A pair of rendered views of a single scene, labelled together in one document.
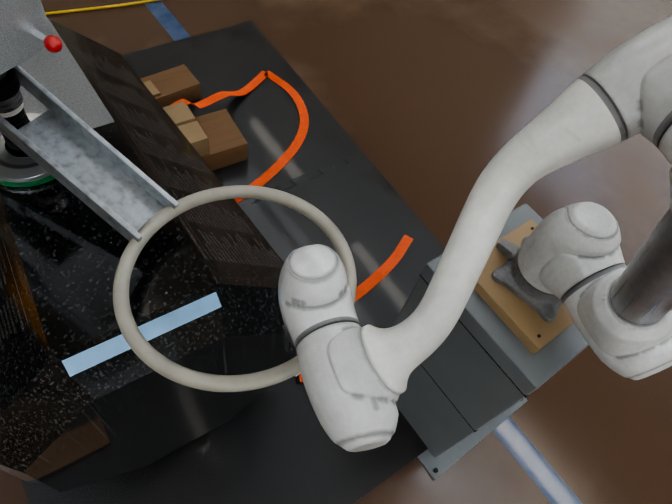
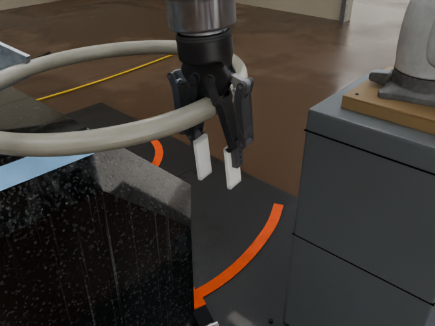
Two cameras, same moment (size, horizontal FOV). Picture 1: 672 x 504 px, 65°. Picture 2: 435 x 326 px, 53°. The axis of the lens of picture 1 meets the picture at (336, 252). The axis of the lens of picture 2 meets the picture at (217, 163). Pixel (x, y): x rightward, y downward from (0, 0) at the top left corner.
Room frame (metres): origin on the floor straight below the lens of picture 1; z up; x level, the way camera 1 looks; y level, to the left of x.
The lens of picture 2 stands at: (-0.19, -0.01, 1.23)
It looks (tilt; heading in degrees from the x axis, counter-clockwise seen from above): 31 degrees down; 0
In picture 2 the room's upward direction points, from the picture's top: straight up
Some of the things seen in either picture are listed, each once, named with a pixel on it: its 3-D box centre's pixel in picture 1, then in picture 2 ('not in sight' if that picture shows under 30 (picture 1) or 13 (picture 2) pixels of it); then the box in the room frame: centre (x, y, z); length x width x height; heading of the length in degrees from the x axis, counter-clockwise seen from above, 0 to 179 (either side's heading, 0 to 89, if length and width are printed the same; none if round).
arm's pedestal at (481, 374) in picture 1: (475, 343); (386, 229); (0.80, -0.51, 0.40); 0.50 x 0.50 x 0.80; 49
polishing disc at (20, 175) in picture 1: (25, 146); not in sight; (0.75, 0.79, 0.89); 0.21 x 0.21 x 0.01
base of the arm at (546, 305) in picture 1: (535, 267); (417, 79); (0.81, -0.50, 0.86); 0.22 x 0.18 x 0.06; 59
